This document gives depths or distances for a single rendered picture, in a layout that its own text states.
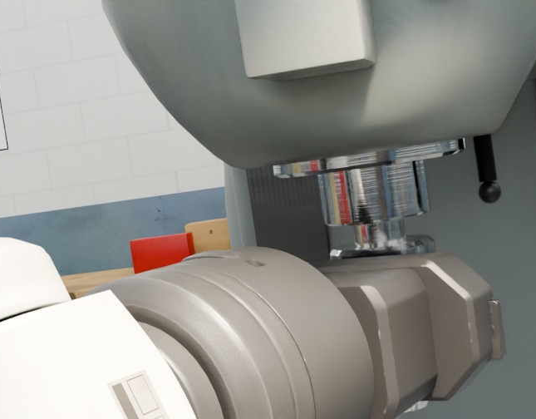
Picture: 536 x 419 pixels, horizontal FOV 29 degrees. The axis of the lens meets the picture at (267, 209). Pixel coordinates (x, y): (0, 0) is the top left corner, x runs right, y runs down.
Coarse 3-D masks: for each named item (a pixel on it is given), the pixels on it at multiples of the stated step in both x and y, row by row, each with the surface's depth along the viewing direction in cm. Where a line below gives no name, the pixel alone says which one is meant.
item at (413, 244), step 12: (408, 240) 44; (420, 240) 44; (432, 240) 45; (336, 252) 45; (348, 252) 44; (360, 252) 44; (372, 252) 43; (384, 252) 43; (396, 252) 43; (408, 252) 43; (420, 252) 44; (432, 252) 44
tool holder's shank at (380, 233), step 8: (360, 224) 44; (368, 224) 45; (376, 224) 44; (384, 224) 44; (392, 224) 44; (400, 224) 45; (360, 232) 45; (368, 232) 45; (376, 232) 44; (384, 232) 44; (392, 232) 44; (400, 232) 45; (360, 240) 45; (368, 240) 45; (376, 240) 44; (384, 240) 44; (392, 240) 44; (400, 240) 45
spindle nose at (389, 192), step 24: (384, 168) 43; (408, 168) 43; (336, 192) 44; (360, 192) 43; (384, 192) 43; (408, 192) 43; (336, 216) 44; (360, 216) 43; (384, 216) 43; (408, 216) 44
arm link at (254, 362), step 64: (0, 320) 25; (64, 320) 26; (128, 320) 27; (192, 320) 29; (256, 320) 30; (0, 384) 24; (64, 384) 25; (128, 384) 26; (192, 384) 28; (256, 384) 29
